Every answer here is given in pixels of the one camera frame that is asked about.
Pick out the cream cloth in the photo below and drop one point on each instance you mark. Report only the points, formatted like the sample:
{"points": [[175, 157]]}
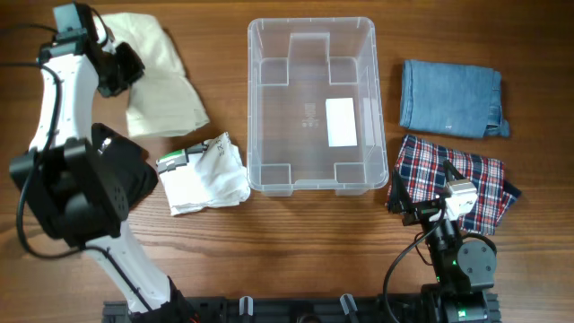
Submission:
{"points": [[162, 102]]}

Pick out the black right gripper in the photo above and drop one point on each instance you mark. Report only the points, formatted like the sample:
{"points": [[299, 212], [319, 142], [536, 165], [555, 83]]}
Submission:
{"points": [[401, 197]]}

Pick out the white label in bin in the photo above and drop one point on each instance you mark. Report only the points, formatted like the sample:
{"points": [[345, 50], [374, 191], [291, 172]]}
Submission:
{"points": [[340, 119]]}

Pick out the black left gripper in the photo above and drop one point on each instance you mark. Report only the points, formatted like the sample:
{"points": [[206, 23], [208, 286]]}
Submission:
{"points": [[136, 69]]}

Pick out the white printed folded shirt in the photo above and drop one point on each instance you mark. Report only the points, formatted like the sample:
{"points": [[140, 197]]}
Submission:
{"points": [[206, 175]]}

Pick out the blue folded jeans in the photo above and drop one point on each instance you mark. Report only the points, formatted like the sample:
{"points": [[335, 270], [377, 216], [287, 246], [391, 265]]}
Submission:
{"points": [[449, 99]]}

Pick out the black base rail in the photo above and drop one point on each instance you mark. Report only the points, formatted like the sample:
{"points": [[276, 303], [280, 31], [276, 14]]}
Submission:
{"points": [[291, 309]]}

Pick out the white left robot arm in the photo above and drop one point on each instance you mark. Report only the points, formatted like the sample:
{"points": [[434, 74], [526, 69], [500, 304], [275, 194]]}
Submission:
{"points": [[71, 199]]}

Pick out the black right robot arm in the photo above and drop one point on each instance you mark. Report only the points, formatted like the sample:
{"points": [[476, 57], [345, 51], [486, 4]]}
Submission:
{"points": [[464, 264]]}

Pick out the red blue plaid shirt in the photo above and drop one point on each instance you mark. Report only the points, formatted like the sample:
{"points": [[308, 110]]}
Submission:
{"points": [[420, 165]]}

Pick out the black garment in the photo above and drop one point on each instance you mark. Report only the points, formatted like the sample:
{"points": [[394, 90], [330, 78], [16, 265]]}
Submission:
{"points": [[128, 161]]}

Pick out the clear plastic storage bin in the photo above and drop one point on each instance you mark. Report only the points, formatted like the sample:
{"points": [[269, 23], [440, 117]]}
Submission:
{"points": [[294, 65]]}

